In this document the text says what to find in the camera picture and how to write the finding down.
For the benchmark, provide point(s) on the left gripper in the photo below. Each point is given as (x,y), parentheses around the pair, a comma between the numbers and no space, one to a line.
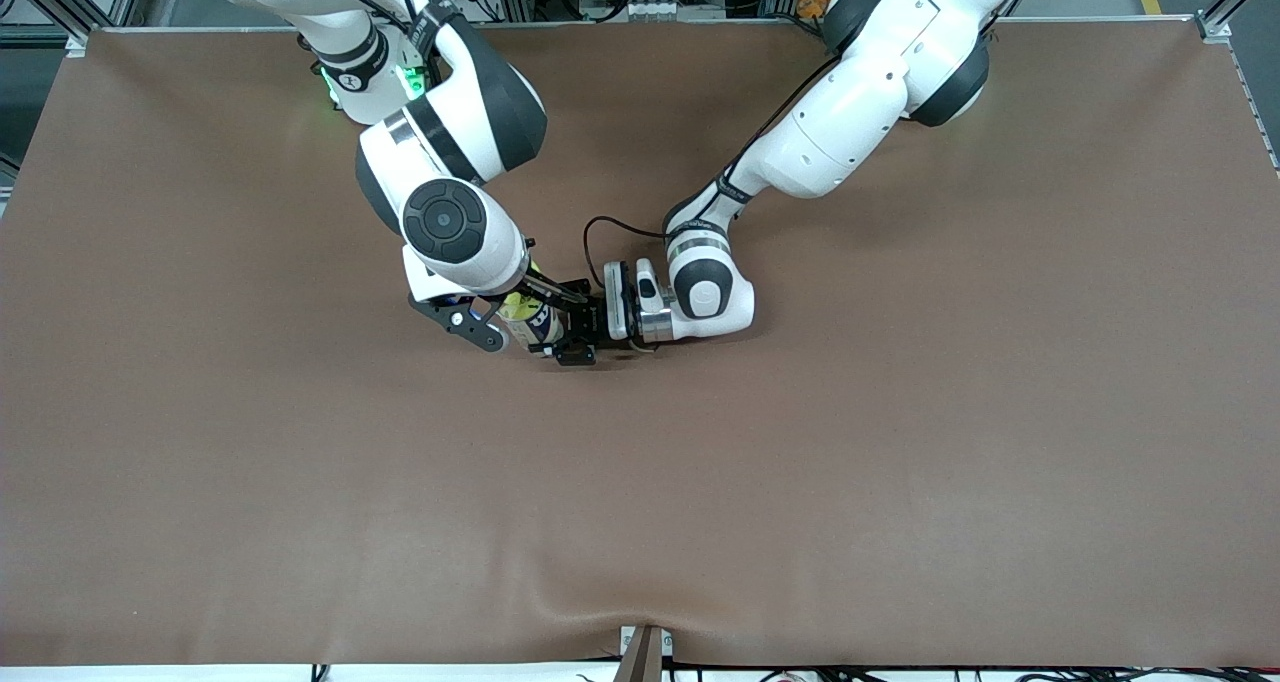
(591,323)

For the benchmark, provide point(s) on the white blue tennis ball can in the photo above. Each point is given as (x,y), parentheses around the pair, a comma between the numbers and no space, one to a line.
(540,334)

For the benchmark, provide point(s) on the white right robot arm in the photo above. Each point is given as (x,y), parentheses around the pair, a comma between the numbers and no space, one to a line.
(450,142)

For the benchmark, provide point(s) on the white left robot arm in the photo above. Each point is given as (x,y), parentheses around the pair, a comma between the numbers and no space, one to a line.
(850,122)

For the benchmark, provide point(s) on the brown table mat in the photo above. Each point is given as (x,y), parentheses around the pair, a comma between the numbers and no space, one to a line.
(640,512)

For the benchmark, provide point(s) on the white power strip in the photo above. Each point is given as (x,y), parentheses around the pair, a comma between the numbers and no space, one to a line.
(655,9)

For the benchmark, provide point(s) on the aluminium corner profile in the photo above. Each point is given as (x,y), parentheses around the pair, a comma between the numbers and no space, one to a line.
(1235,2)

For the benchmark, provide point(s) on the camera stand post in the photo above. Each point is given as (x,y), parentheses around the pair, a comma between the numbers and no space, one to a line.
(642,657)

